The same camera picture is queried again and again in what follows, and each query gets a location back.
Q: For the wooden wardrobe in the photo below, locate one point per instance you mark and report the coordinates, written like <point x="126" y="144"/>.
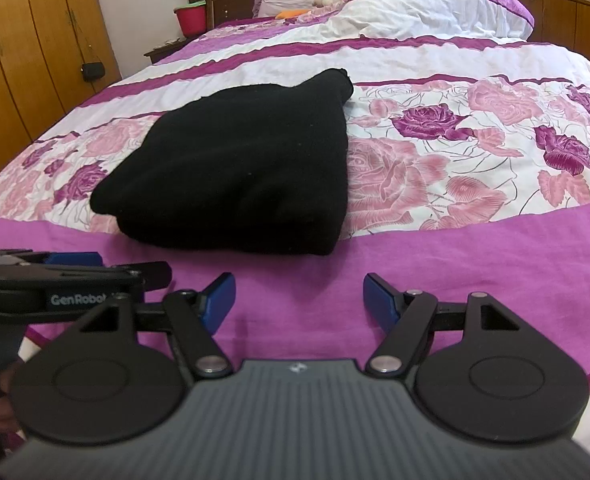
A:
<point x="25" y="60"/>

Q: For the dark wooden nightstand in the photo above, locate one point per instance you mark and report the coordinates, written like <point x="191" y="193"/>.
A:
<point x="167" y="50"/>

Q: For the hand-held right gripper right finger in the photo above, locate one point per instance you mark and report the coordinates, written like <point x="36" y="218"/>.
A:
<point x="379" y="302"/>

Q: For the red bucket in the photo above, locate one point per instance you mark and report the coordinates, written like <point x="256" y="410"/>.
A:
<point x="191" y="19"/>

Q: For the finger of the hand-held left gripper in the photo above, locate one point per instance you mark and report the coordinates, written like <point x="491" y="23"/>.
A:
<point x="152" y="274"/>
<point x="72" y="258"/>

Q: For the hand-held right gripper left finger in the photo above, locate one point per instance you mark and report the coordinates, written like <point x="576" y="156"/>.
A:
<point x="221" y="300"/>

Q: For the small black bag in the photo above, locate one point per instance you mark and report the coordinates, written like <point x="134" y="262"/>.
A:
<point x="93" y="71"/>

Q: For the person's left hand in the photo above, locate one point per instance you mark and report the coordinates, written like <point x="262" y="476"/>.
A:
<point x="2" y="412"/>

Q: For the black garment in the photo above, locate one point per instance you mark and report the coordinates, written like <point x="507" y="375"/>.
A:
<point x="245" y="165"/>

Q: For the floral purple bedspread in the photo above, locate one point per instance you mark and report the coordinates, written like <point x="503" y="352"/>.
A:
<point x="475" y="170"/>

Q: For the orange toy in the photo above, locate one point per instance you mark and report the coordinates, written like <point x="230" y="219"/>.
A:
<point x="290" y="13"/>

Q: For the large purple white pillow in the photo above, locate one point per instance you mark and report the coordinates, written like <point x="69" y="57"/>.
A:
<point x="425" y="5"/>

